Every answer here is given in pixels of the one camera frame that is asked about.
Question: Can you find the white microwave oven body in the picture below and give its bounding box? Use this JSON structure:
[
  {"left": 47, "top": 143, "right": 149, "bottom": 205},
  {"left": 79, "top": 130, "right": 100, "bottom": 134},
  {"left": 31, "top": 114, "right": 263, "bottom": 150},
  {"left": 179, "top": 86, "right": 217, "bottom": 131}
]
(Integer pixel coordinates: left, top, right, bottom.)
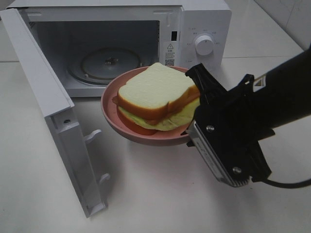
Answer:
[{"left": 6, "top": 0, "right": 231, "bottom": 97}]

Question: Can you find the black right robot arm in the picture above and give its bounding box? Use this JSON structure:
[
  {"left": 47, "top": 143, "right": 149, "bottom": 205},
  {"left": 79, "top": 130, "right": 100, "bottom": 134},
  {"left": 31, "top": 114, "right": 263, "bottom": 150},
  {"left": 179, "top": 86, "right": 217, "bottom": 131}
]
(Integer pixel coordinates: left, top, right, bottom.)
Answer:
[{"left": 186, "top": 50, "right": 311, "bottom": 147}]

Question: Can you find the white microwave door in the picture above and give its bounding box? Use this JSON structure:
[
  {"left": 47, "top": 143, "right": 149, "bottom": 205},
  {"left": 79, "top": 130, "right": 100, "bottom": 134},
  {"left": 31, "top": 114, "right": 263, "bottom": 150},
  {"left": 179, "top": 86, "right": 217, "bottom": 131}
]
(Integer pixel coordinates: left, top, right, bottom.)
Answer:
[{"left": 0, "top": 8, "right": 110, "bottom": 217}]

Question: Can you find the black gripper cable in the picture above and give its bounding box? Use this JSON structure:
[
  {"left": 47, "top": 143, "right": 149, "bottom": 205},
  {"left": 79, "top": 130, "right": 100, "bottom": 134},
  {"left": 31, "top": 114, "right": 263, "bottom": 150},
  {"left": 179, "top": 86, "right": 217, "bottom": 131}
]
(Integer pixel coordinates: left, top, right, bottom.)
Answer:
[{"left": 262, "top": 178, "right": 311, "bottom": 188}]

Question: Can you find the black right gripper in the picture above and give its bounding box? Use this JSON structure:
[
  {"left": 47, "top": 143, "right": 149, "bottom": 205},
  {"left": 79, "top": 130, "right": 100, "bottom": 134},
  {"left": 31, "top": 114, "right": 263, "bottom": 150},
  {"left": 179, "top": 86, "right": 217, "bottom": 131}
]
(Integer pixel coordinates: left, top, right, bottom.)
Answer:
[{"left": 185, "top": 63, "right": 275, "bottom": 145}]

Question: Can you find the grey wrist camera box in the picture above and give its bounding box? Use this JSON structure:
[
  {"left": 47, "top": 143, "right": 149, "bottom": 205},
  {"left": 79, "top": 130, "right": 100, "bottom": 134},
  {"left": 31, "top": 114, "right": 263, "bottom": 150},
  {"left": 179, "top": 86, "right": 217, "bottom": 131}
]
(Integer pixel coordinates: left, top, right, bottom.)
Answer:
[{"left": 186, "top": 120, "right": 272, "bottom": 187}]

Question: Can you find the pink round plate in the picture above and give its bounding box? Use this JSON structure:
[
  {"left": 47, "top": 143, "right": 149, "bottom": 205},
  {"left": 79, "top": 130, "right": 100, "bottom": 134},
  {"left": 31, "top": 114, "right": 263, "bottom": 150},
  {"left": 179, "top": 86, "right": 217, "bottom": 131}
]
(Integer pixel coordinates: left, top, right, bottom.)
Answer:
[{"left": 101, "top": 67, "right": 191, "bottom": 146}]

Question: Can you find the toast sandwich with lettuce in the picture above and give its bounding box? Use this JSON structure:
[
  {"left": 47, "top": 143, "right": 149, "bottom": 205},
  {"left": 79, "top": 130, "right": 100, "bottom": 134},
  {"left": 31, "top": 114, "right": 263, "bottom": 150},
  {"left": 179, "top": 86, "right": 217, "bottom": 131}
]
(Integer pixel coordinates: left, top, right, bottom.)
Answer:
[{"left": 113, "top": 63, "right": 200, "bottom": 135}]

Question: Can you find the upper white power knob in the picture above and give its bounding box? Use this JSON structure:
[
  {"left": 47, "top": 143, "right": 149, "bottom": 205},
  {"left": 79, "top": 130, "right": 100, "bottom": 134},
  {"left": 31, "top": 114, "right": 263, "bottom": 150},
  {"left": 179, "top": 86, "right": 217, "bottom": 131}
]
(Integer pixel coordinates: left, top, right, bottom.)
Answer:
[{"left": 195, "top": 34, "right": 214, "bottom": 56}]

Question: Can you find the glass microwave turntable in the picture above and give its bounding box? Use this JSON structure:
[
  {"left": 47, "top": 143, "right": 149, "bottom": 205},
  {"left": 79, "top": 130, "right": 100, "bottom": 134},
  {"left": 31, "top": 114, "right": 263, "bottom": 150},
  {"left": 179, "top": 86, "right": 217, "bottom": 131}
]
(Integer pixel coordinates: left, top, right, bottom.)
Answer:
[{"left": 68, "top": 47, "right": 142, "bottom": 85}]

